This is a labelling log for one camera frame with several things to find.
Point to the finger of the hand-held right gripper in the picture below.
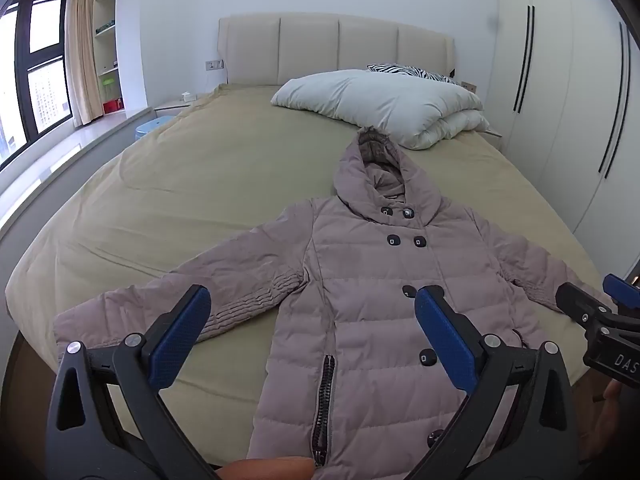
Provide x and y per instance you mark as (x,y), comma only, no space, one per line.
(580,305)
(620,287)

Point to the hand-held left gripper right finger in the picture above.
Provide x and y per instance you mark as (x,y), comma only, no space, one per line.
(445,335)

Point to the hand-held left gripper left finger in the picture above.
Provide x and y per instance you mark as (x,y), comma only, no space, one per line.
(182,335)

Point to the mauve hooded puffer jacket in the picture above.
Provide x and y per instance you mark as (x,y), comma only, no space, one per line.
(360,300)

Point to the person's right hand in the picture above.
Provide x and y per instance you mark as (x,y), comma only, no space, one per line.
(612,400)

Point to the person's left hand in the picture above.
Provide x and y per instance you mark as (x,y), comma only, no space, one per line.
(275,469)

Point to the bed with beige sheet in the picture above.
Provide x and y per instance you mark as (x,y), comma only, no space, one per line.
(200,185)

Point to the white nightstand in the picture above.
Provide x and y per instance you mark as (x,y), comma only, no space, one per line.
(172,106)
(492,136)

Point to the blue stool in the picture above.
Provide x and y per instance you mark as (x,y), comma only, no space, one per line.
(152,127)

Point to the white wardrobe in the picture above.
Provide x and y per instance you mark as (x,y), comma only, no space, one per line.
(565,85)

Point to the white window sill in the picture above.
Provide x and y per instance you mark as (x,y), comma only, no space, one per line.
(65,160)

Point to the tissue box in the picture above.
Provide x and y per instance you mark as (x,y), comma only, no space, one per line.
(187,95)

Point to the red box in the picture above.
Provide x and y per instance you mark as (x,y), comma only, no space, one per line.
(112,105)

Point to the white folded duvet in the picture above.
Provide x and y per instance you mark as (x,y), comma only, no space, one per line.
(380,100)

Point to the green plastic container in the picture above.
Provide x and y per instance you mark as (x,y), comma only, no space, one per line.
(109,87)

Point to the zebra striped pillow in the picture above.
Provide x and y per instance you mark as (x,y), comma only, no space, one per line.
(400,69)

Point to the black framed window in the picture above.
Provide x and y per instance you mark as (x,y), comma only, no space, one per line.
(45,95)

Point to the beige curtain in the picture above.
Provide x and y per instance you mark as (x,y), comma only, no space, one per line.
(82,60)

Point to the beige padded headboard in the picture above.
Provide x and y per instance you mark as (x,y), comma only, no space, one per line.
(310,45)

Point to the wall socket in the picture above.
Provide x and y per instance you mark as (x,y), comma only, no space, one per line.
(469,86)
(214,65)

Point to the white wall shelf unit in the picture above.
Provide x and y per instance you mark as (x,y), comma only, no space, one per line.
(105,50)

